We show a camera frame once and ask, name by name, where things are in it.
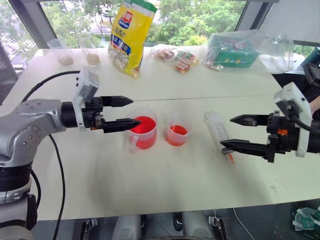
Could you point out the teal box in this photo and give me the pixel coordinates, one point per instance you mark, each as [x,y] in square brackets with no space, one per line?
[313,56]

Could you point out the clear cup with tan grains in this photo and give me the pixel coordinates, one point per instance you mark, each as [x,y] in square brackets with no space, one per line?
[92,56]

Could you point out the clear cup with pale grains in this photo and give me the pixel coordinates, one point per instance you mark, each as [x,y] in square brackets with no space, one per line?
[63,55]

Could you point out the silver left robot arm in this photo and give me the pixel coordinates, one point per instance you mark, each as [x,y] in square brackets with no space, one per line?
[32,117]

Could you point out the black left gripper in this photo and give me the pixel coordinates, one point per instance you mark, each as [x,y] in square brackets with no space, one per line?
[93,117]

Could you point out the grey window post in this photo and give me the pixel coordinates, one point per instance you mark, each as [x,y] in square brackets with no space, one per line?
[32,22]
[246,15]

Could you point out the clear bag of red candies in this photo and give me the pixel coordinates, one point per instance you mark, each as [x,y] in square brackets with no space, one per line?
[178,60]

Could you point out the bystander bare forearm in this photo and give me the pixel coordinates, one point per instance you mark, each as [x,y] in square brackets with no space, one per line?
[315,105]

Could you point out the clear plastic syringe orange tip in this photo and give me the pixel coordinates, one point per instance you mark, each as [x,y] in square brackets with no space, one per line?
[220,130]

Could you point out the large clear plastic bag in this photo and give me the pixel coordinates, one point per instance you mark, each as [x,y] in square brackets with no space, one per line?
[275,50]

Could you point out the green box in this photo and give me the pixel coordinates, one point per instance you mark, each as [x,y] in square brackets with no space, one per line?
[235,56]

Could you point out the light grey rounded shape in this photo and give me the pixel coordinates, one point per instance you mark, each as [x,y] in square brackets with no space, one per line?
[127,227]
[196,225]

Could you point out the green and white scrap pile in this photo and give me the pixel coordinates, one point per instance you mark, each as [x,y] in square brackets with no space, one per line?
[306,218]

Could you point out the black device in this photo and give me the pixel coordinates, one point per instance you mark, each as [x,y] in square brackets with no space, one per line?
[312,73]

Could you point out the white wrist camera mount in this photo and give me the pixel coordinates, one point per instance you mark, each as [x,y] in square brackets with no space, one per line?
[86,87]
[292,95]

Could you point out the yellow snack bag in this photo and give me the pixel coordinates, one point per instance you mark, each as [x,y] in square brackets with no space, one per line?
[130,37]

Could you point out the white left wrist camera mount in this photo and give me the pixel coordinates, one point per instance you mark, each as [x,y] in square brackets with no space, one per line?
[86,87]

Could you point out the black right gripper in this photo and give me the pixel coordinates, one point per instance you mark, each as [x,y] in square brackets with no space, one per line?
[282,140]

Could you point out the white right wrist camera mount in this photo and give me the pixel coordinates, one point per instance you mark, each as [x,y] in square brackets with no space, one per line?
[292,95]

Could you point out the small beaker red liquid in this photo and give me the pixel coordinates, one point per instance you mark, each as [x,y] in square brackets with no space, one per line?
[176,140]

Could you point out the black table clamp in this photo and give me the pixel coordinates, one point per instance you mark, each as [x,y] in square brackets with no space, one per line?
[90,225]
[217,226]

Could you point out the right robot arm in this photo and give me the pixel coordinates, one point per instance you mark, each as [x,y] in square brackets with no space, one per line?
[315,143]

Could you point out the large beaker red liquid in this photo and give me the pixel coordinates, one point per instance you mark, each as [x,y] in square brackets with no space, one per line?
[145,140]

